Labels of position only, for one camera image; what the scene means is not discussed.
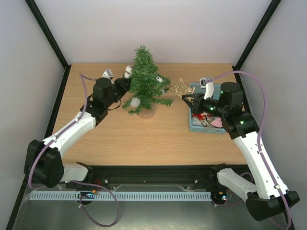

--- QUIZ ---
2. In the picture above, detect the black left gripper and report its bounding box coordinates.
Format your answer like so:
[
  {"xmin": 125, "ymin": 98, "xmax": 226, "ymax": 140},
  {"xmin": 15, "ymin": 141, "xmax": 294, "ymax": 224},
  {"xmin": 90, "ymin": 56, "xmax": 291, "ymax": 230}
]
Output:
[{"xmin": 105, "ymin": 77, "xmax": 131, "ymax": 107}]

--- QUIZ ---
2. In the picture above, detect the fairy light wire string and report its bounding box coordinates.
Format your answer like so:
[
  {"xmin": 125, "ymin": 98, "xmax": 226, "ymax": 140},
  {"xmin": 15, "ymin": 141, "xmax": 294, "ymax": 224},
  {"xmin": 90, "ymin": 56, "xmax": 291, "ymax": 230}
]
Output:
[{"xmin": 127, "ymin": 59, "xmax": 168, "ymax": 106}]

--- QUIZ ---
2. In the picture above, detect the light blue plastic basket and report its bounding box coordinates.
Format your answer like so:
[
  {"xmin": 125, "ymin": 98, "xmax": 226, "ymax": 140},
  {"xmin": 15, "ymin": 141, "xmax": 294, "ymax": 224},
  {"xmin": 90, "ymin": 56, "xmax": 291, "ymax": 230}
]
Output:
[{"xmin": 189, "ymin": 83, "xmax": 226, "ymax": 134}]

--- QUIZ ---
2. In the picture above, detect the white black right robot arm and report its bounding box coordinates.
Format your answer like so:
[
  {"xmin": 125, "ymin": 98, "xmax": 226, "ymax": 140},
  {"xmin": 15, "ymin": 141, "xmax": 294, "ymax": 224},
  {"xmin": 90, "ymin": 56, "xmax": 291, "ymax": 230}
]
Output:
[{"xmin": 181, "ymin": 82, "xmax": 300, "ymax": 221}]

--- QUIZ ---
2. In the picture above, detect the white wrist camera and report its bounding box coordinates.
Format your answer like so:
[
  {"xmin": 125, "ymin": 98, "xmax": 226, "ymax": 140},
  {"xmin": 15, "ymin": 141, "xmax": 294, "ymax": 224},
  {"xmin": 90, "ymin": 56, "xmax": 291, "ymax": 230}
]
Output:
[
  {"xmin": 200, "ymin": 77, "xmax": 214, "ymax": 100},
  {"xmin": 102, "ymin": 69, "xmax": 114, "ymax": 84}
]

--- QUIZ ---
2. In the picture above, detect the pink heart ornament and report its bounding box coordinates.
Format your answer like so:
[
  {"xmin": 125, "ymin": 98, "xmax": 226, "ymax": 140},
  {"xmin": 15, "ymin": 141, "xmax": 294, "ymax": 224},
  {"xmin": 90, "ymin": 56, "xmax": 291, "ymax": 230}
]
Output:
[{"xmin": 211, "ymin": 119, "xmax": 223, "ymax": 128}]

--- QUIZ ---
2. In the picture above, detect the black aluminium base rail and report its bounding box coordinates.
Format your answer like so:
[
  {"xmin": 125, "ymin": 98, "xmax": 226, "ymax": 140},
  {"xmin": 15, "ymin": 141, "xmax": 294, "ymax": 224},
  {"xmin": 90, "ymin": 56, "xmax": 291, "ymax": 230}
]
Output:
[{"xmin": 24, "ymin": 164, "xmax": 279, "ymax": 190}]

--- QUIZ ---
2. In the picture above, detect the white pompom ornament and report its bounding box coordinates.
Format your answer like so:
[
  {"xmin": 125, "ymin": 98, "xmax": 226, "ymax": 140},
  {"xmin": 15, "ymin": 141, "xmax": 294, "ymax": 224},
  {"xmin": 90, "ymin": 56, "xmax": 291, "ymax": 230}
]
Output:
[{"xmin": 124, "ymin": 65, "xmax": 133, "ymax": 79}]

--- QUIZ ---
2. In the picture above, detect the small green christmas tree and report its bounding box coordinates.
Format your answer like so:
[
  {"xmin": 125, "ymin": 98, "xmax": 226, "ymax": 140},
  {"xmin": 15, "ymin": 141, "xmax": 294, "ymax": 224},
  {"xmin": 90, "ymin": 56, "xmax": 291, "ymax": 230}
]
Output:
[{"xmin": 122, "ymin": 45, "xmax": 173, "ymax": 115}]

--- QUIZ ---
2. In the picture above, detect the light blue cable duct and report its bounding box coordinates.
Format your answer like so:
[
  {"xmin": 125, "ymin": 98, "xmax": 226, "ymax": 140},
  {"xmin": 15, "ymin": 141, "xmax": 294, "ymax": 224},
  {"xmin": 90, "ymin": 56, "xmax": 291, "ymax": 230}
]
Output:
[{"xmin": 29, "ymin": 191, "xmax": 212, "ymax": 201}]

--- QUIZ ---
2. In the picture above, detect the gold glitter merry ornament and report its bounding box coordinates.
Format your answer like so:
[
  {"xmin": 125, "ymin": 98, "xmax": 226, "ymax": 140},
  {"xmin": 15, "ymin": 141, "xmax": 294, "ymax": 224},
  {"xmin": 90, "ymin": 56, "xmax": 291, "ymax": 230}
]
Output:
[{"xmin": 170, "ymin": 78, "xmax": 196, "ymax": 98}]

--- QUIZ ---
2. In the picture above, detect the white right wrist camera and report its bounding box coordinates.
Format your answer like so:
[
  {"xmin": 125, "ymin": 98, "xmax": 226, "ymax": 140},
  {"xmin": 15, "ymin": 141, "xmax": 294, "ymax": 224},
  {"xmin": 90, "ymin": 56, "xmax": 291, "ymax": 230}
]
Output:
[{"xmin": 200, "ymin": 77, "xmax": 214, "ymax": 100}]

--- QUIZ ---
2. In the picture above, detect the silver glitter ball ornament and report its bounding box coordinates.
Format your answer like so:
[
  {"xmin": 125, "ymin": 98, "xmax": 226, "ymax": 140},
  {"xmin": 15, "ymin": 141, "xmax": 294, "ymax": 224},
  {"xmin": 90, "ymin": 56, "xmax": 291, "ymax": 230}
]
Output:
[{"xmin": 130, "ymin": 97, "xmax": 141, "ymax": 108}]

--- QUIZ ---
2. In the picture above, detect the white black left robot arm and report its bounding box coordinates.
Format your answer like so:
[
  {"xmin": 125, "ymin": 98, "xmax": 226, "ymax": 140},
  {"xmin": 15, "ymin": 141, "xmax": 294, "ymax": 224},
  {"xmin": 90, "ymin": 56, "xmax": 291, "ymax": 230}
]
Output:
[{"xmin": 24, "ymin": 77, "xmax": 131, "ymax": 188}]

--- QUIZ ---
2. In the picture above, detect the wooden tree base disc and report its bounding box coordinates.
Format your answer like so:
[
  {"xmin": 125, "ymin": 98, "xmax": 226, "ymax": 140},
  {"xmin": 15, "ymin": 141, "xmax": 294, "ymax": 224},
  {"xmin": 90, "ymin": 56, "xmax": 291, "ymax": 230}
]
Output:
[{"xmin": 138, "ymin": 110, "xmax": 155, "ymax": 119}]

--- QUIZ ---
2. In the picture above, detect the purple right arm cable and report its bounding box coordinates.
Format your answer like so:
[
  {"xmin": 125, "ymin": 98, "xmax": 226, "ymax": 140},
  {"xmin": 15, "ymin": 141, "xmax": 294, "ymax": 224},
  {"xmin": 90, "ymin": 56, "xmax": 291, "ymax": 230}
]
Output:
[{"xmin": 203, "ymin": 70, "xmax": 292, "ymax": 230}]

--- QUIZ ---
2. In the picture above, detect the red star ornament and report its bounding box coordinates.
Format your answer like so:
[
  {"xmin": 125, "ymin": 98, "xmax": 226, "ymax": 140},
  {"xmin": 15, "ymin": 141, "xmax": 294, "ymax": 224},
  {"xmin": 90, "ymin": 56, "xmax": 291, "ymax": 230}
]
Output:
[{"xmin": 191, "ymin": 113, "xmax": 206, "ymax": 121}]

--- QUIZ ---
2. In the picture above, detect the white snowflake ornament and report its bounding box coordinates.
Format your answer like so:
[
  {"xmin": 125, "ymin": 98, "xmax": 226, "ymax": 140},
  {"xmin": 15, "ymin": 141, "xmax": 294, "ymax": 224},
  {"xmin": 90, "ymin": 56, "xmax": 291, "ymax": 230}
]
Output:
[{"xmin": 191, "ymin": 119, "xmax": 203, "ymax": 127}]

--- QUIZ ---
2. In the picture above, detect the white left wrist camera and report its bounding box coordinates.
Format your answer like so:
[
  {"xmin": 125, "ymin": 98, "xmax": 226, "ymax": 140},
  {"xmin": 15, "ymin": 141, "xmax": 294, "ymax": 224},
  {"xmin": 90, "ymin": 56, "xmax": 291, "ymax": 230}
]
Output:
[{"xmin": 102, "ymin": 69, "xmax": 114, "ymax": 84}]

